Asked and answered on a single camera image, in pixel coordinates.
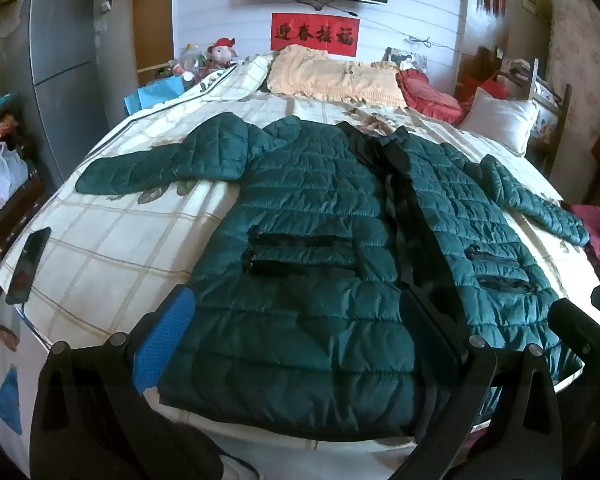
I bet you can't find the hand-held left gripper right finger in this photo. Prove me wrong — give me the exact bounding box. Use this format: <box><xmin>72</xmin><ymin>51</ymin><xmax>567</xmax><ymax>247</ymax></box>
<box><xmin>395</xmin><ymin>290</ymin><xmax>563</xmax><ymax>480</ymax></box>

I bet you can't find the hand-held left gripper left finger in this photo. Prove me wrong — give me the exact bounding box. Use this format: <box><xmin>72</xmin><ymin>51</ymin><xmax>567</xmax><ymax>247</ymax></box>
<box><xmin>30</xmin><ymin>285</ymin><xmax>196</xmax><ymax>480</ymax></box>

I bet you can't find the dark green puffer jacket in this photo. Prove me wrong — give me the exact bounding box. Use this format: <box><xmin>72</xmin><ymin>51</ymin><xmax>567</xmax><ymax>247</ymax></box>
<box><xmin>75</xmin><ymin>112</ymin><xmax>592</xmax><ymax>442</ymax></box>

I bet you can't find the bed with floral checked sheet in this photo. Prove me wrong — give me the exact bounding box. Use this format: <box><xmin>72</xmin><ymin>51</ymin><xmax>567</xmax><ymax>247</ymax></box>
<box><xmin>0</xmin><ymin>52</ymin><xmax>600</xmax><ymax>480</ymax></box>

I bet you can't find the black smartphone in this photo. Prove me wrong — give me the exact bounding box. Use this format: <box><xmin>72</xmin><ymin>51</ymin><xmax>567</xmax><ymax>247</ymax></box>
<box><xmin>5</xmin><ymin>226</ymin><xmax>52</xmax><ymax>306</ymax></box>

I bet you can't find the wooden chair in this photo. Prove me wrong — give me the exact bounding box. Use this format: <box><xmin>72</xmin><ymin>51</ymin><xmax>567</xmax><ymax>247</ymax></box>
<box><xmin>495</xmin><ymin>57</ymin><xmax>573</xmax><ymax>176</ymax></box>

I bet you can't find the white pillow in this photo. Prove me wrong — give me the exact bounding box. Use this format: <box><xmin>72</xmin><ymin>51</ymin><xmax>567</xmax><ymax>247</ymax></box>
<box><xmin>457</xmin><ymin>87</ymin><xmax>541</xmax><ymax>157</ymax></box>

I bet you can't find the white plastic bag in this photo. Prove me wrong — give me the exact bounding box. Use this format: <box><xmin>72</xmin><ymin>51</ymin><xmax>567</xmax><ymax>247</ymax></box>
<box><xmin>0</xmin><ymin>141</ymin><xmax>30</xmax><ymax>211</ymax></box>

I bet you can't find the red heart-shaped cushion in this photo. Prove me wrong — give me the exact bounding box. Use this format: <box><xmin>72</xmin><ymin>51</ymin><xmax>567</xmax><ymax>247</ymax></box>
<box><xmin>396</xmin><ymin>69</ymin><xmax>466</xmax><ymax>123</ymax></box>

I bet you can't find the red cloth on chair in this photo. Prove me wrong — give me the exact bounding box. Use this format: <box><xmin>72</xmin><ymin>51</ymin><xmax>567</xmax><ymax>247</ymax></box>
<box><xmin>475</xmin><ymin>77</ymin><xmax>512</xmax><ymax>105</ymax></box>

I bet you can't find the blue bag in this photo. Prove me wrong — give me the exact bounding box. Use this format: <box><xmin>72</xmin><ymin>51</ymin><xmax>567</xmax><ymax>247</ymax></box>
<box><xmin>124</xmin><ymin>80</ymin><xmax>185</xmax><ymax>117</ymax></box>

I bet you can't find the yellow frilled pillow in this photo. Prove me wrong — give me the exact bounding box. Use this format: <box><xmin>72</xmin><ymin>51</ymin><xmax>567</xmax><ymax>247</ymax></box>
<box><xmin>267</xmin><ymin>44</ymin><xmax>410</xmax><ymax>109</ymax></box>

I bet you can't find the framed photo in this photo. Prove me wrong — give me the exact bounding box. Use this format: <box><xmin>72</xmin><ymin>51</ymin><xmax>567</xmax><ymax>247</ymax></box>
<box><xmin>386</xmin><ymin>47</ymin><xmax>427</xmax><ymax>72</ymax></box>

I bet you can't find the small plush toy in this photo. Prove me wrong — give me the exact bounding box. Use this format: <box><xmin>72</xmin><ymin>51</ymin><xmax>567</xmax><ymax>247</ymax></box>
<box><xmin>177</xmin><ymin>42</ymin><xmax>207</xmax><ymax>80</ymax></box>

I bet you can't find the grey refrigerator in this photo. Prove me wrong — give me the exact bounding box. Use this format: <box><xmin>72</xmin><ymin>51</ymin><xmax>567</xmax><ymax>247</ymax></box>
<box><xmin>10</xmin><ymin>0</ymin><xmax>141</xmax><ymax>186</ymax></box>

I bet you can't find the plush toy with red hat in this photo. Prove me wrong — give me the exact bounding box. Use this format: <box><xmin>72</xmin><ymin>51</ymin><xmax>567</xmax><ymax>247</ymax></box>
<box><xmin>207</xmin><ymin>37</ymin><xmax>239</xmax><ymax>68</ymax></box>

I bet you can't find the wooden door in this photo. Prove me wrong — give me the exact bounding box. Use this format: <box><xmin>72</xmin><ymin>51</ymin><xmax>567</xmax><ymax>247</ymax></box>
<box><xmin>132</xmin><ymin>0</ymin><xmax>175</xmax><ymax>86</ymax></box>

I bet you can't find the red wall banner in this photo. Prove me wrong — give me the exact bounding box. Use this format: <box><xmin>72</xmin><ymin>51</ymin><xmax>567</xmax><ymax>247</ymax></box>
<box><xmin>271</xmin><ymin>11</ymin><xmax>360</xmax><ymax>58</ymax></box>

